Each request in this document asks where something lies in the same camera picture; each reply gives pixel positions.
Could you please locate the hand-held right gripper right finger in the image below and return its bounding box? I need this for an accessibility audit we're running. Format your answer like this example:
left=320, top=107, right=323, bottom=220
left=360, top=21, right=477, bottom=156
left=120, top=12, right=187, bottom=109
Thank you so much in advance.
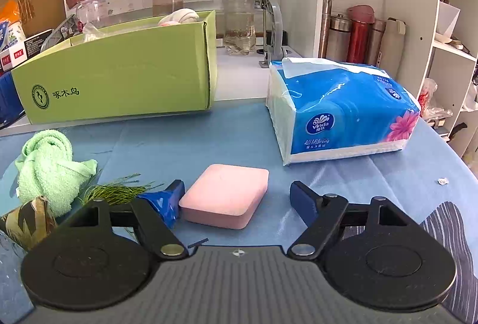
left=287, top=180, right=424, bottom=260

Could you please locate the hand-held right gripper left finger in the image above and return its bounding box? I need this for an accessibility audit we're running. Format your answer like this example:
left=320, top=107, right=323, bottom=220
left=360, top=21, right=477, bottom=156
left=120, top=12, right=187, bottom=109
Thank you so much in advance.
left=56, top=180, right=189, bottom=260

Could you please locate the pink sponge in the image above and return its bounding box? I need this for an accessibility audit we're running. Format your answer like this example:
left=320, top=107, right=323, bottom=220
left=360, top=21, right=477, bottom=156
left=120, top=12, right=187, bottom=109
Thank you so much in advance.
left=178, top=164, right=270, bottom=230

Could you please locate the green cardboard box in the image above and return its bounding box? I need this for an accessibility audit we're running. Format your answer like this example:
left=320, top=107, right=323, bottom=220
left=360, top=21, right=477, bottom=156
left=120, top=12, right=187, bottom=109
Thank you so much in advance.
left=11, top=10, right=218, bottom=125

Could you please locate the white knotted cloth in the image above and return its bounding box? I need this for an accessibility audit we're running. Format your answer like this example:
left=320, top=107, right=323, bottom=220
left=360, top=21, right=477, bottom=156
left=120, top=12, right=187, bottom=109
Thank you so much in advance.
left=158, top=8, right=199, bottom=26

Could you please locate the blue plastic wrapper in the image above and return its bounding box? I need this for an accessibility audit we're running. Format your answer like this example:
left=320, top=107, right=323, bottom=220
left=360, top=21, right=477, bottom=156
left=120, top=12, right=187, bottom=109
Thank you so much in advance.
left=140, top=190, right=180, bottom=230

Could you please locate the blue printed blanket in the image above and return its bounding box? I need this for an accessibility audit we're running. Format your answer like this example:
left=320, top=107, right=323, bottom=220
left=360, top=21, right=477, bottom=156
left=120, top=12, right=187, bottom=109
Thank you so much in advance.
left=0, top=102, right=478, bottom=324

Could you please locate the green artificial grass sprig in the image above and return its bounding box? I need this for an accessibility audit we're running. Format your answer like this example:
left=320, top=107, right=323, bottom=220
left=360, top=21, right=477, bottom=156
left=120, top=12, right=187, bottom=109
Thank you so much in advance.
left=80, top=174, right=159, bottom=206

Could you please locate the blue tissue pack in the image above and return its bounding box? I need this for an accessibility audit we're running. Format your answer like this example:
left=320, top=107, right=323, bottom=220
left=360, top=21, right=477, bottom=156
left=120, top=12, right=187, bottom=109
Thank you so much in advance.
left=266, top=57, right=422, bottom=165

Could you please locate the mint green towel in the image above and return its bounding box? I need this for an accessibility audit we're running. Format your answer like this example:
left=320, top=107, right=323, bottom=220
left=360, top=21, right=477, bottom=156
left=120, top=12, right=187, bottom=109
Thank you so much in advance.
left=15, top=129, right=98, bottom=217

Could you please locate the gold black patterned packet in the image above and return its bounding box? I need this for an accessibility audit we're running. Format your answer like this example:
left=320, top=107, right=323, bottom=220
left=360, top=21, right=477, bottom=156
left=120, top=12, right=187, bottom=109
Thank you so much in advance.
left=0, top=196, right=57, bottom=251

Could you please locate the crumpled plastic bag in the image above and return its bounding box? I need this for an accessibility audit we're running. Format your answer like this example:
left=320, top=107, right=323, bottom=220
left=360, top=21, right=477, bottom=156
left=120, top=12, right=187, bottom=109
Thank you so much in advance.
left=417, top=78, right=453, bottom=120

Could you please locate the silver steel flask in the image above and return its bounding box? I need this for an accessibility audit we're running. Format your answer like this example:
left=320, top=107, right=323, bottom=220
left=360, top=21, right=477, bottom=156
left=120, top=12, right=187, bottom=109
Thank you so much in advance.
left=329, top=13, right=352, bottom=62
left=368, top=19, right=386, bottom=65

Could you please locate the red thermos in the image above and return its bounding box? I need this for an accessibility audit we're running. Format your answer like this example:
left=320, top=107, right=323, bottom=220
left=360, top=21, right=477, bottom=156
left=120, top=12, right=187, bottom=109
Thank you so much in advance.
left=347, top=5, right=375, bottom=64

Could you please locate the slim silver flask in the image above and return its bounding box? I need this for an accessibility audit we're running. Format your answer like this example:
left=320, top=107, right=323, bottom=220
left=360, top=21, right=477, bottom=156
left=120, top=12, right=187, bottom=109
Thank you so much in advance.
left=318, top=0, right=333, bottom=58

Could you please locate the grey metal clamp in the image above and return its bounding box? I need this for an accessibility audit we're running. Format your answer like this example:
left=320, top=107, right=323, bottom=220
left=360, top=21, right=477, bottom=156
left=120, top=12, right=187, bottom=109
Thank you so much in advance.
left=256, top=0, right=283, bottom=69
left=40, top=14, right=81, bottom=53

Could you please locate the beige flask case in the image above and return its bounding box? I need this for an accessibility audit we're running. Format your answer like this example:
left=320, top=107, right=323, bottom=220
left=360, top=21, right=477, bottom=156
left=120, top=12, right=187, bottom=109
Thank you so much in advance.
left=379, top=18, right=406, bottom=68

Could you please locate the clear jar red cap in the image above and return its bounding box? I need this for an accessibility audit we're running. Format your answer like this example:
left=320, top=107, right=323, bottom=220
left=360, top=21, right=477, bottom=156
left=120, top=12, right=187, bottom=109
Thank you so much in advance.
left=76, top=0, right=109, bottom=30

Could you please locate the black box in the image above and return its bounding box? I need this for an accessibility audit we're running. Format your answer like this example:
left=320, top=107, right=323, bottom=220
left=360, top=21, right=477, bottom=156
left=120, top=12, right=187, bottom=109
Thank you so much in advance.
left=24, top=29, right=56, bottom=59

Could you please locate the small red white box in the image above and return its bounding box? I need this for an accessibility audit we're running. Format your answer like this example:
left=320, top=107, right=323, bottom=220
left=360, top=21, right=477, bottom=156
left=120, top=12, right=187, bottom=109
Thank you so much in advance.
left=0, top=44, right=28, bottom=71

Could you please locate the blue white snack pack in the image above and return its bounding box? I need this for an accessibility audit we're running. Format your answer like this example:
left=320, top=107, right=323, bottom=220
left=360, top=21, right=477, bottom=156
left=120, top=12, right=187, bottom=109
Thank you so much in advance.
left=0, top=20, right=27, bottom=48

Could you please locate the white plant pot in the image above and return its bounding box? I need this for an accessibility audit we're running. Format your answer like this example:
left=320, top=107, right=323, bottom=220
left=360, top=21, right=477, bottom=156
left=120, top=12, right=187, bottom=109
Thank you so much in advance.
left=437, top=2, right=461, bottom=42

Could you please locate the orange bag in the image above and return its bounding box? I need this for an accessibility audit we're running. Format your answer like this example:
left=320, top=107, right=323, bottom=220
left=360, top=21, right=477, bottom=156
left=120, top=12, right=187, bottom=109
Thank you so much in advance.
left=0, top=0, right=21, bottom=30

